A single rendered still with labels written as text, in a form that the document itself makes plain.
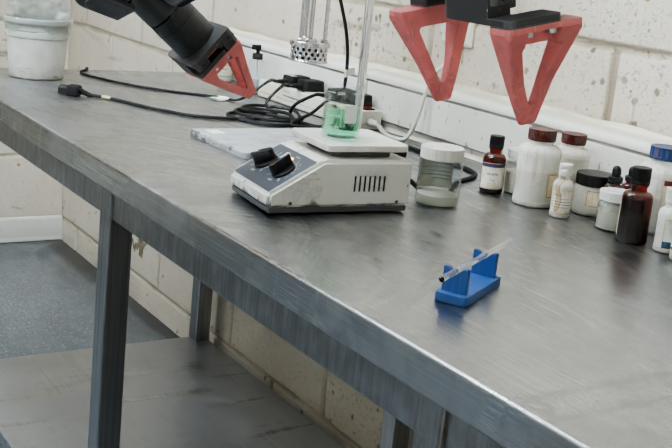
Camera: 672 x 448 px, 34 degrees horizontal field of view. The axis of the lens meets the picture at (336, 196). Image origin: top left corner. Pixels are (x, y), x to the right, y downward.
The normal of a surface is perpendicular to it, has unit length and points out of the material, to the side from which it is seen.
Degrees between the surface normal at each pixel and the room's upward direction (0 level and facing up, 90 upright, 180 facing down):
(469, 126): 90
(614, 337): 0
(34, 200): 90
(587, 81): 90
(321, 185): 90
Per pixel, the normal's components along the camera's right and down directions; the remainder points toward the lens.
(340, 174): 0.44, 0.24
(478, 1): -0.85, 0.22
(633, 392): 0.10, -0.97
